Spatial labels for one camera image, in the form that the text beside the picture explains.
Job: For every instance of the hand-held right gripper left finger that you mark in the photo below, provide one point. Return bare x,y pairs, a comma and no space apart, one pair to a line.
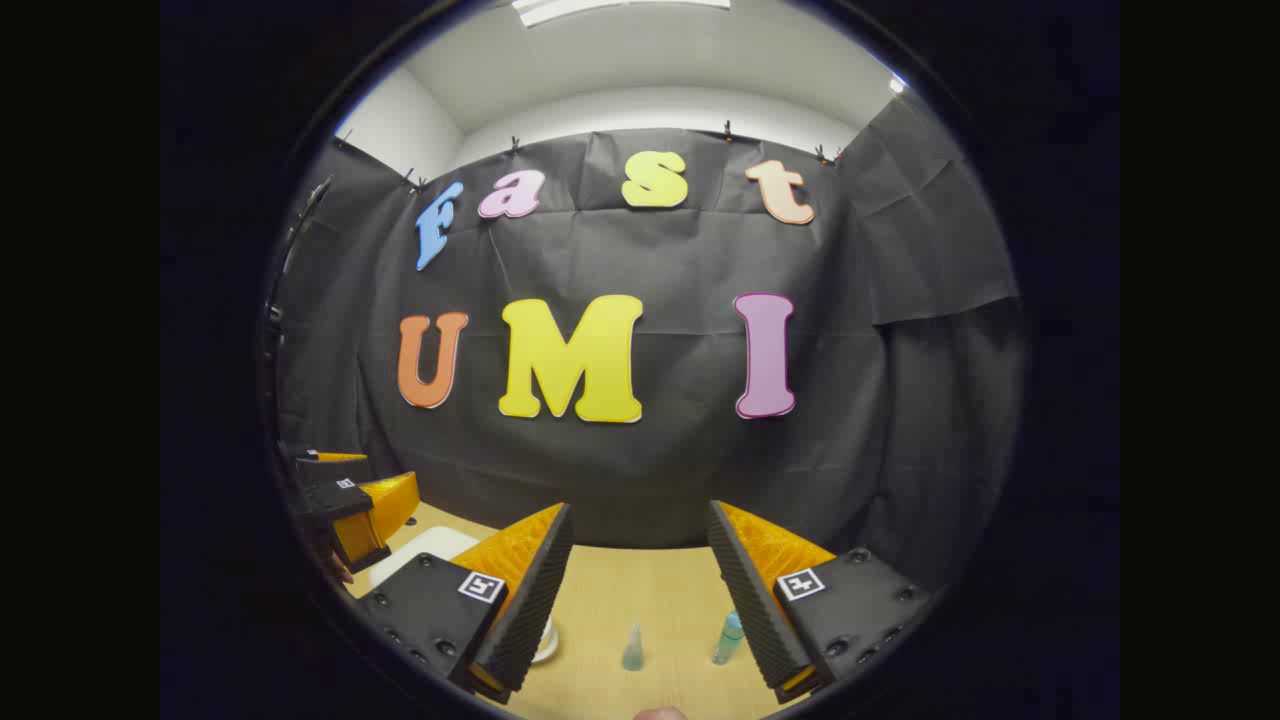
535,600

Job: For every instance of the small white suitcase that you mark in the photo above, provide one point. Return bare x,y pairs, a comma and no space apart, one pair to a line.
425,550

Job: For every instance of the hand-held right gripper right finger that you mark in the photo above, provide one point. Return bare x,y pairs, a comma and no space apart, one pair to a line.
745,600

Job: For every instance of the dark stand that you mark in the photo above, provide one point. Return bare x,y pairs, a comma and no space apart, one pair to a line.
312,205

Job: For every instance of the ceiling light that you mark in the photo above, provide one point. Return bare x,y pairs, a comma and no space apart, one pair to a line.
620,8

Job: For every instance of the translucent blue cosmetic tube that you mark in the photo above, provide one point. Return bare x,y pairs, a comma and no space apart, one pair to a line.
633,655

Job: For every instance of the blue cosmetic bottle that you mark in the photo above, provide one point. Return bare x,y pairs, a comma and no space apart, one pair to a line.
727,640

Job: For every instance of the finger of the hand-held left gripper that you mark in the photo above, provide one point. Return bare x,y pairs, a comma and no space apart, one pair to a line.
330,470
330,503

